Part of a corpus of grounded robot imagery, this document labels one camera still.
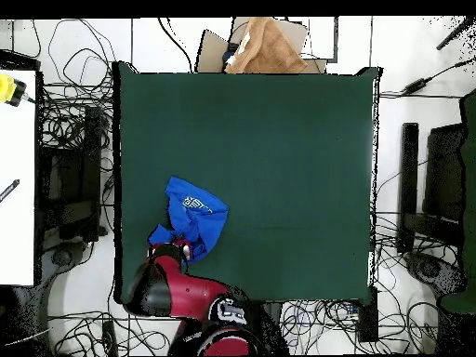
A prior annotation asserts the blue shirt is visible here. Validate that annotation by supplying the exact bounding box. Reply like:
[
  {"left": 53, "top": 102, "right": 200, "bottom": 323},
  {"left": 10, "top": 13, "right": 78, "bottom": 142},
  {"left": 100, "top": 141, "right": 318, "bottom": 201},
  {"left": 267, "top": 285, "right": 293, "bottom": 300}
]
[{"left": 147, "top": 175, "right": 230, "bottom": 264}]

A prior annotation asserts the dark green table cloth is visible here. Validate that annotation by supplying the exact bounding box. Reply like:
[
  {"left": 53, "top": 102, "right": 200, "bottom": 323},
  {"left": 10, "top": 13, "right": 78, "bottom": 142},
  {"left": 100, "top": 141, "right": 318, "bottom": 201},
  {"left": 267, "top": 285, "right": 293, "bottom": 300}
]
[{"left": 112, "top": 60, "right": 382, "bottom": 305}]

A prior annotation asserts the black marker pen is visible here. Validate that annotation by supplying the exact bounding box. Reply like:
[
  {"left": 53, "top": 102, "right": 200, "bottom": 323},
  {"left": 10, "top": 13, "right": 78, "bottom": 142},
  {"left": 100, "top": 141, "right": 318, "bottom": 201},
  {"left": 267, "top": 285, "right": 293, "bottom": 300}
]
[{"left": 0, "top": 178, "right": 20, "bottom": 204}]

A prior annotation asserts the white table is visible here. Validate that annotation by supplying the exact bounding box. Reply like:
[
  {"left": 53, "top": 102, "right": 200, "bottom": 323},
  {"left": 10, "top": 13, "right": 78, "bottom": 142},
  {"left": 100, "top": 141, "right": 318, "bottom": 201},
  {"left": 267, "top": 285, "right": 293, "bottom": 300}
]
[{"left": 0, "top": 68, "right": 38, "bottom": 287}]

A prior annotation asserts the cardboard box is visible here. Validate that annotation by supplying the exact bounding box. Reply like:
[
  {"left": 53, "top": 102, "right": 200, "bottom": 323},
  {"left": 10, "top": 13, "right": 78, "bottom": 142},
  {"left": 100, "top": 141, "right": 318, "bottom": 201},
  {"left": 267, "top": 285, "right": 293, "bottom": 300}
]
[{"left": 195, "top": 16, "right": 328, "bottom": 74}]

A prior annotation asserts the brown towel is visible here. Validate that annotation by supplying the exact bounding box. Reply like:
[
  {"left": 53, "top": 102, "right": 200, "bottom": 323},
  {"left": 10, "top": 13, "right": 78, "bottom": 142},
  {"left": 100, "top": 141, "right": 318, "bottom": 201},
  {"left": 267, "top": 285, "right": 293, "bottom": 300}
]
[{"left": 223, "top": 16, "right": 309, "bottom": 74}]

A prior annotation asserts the yellow and black tool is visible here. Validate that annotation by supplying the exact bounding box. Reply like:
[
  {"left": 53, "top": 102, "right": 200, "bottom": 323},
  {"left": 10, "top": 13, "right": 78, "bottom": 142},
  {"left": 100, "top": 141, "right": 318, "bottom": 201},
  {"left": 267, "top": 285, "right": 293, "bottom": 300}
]
[{"left": 0, "top": 73, "right": 28, "bottom": 108}]

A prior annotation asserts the black chair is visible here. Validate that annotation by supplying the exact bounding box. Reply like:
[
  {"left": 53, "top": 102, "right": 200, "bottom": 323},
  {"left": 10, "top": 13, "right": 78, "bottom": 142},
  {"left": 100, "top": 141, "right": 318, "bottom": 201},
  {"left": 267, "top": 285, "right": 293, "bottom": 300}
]
[{"left": 399, "top": 122, "right": 466, "bottom": 243}]

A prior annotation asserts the black rod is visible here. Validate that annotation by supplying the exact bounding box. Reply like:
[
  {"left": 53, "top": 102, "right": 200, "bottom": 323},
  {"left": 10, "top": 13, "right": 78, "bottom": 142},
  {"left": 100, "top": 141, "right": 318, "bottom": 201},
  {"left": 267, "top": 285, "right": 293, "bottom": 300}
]
[{"left": 435, "top": 16, "right": 476, "bottom": 51}]

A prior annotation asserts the black cable tangle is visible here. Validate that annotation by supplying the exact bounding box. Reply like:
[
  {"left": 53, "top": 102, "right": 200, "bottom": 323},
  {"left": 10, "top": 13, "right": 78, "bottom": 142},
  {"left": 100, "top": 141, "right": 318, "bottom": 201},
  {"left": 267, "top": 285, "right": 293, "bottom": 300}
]
[
  {"left": 373, "top": 211, "right": 460, "bottom": 269},
  {"left": 278, "top": 298, "right": 440, "bottom": 354},
  {"left": 47, "top": 304, "right": 179, "bottom": 356},
  {"left": 31, "top": 18, "right": 116, "bottom": 153}
]

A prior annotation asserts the black metal frame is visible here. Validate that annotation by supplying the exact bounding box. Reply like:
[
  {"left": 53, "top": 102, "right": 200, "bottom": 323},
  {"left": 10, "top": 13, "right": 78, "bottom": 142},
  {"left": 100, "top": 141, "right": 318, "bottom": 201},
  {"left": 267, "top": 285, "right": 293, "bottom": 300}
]
[{"left": 36, "top": 105, "right": 109, "bottom": 243}]

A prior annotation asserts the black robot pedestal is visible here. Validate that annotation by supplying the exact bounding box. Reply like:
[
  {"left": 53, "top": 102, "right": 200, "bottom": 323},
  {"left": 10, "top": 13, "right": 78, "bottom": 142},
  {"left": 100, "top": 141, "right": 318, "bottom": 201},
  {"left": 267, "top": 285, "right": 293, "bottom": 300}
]
[{"left": 256, "top": 300, "right": 284, "bottom": 356}]

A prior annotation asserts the black power adapter with cable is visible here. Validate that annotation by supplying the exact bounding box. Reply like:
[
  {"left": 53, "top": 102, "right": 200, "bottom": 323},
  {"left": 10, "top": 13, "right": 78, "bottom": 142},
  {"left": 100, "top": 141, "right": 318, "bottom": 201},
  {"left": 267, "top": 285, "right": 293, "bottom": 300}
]
[{"left": 378, "top": 55, "right": 476, "bottom": 99}]

